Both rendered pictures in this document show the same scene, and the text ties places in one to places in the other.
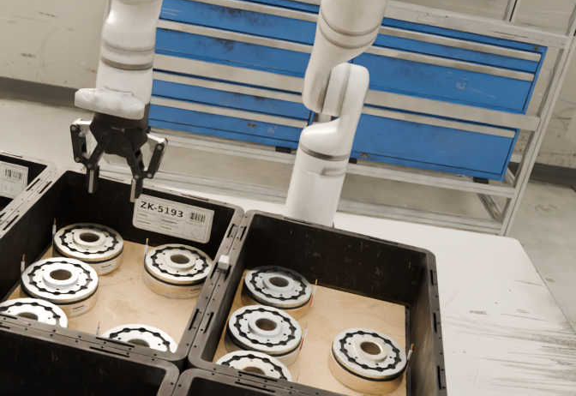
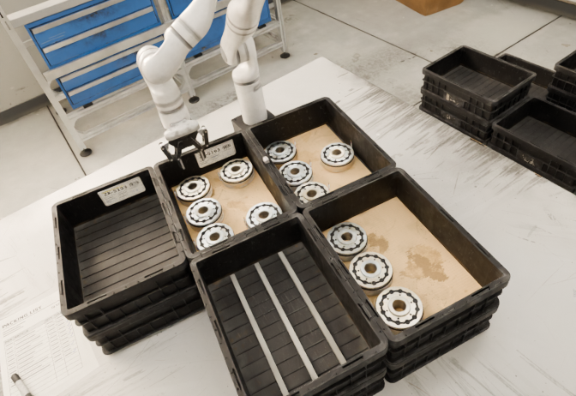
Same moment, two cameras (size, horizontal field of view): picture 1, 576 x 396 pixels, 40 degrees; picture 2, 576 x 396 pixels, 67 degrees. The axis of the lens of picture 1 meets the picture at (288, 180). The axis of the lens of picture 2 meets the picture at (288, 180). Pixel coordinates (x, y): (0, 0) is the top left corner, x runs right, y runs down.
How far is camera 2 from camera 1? 0.43 m
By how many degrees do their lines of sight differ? 26
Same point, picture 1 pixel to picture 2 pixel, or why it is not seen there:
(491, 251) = (318, 69)
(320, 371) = (325, 173)
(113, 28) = (162, 96)
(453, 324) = not seen: hidden behind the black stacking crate
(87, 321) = (228, 219)
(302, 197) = (250, 105)
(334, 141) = (253, 73)
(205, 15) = (80, 26)
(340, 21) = (246, 25)
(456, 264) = (311, 86)
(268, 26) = (117, 11)
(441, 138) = not seen: hidden behind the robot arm
